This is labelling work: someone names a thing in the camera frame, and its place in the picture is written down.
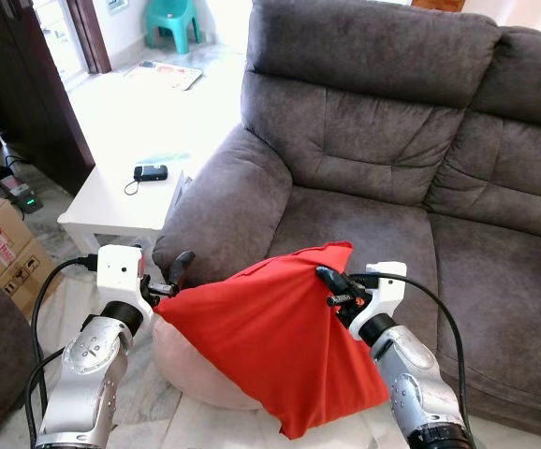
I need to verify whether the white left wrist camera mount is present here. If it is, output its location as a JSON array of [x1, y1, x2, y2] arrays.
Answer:
[[95, 245, 147, 305]]

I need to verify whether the red pillow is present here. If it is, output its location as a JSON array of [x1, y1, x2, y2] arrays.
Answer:
[[154, 241, 390, 441]]

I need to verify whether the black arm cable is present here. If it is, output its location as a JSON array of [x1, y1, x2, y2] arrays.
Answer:
[[350, 271, 477, 449], [22, 254, 98, 445]]

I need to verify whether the grey-brown fabric sofa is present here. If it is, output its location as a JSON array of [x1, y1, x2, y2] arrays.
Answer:
[[152, 0, 541, 441]]

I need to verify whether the black charger with green light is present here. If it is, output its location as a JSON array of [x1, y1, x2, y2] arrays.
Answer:
[[0, 173, 42, 214]]

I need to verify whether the teal plastic chair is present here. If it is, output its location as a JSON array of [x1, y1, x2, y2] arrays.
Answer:
[[144, 0, 201, 55]]

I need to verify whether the small black device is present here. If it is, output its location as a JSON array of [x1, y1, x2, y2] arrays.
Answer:
[[125, 164, 169, 196]]

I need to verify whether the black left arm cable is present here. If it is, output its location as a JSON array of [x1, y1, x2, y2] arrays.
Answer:
[[22, 254, 98, 445]]

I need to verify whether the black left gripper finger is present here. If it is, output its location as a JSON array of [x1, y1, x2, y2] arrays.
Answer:
[[166, 250, 197, 287]]

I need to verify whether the brown wooden door frame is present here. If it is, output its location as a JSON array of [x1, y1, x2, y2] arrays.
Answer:
[[65, 0, 112, 76]]

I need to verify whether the dark brown door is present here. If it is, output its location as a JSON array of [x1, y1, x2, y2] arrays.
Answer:
[[0, 0, 96, 196]]

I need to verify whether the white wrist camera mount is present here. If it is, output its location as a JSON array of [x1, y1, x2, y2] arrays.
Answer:
[[350, 262, 408, 338], [95, 245, 147, 305]]

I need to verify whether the pale pink round cushion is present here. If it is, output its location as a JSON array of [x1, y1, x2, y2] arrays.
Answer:
[[151, 313, 264, 413]]

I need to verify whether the white printed magazine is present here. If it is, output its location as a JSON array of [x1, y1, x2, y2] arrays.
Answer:
[[124, 60, 204, 92]]

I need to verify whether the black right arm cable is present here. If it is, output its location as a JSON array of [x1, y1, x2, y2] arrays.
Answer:
[[350, 271, 477, 449]]

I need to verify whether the white side table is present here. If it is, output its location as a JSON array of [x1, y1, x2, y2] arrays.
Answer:
[[57, 140, 197, 258]]

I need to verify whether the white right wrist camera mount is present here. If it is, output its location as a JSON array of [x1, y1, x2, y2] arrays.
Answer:
[[350, 262, 408, 338]]

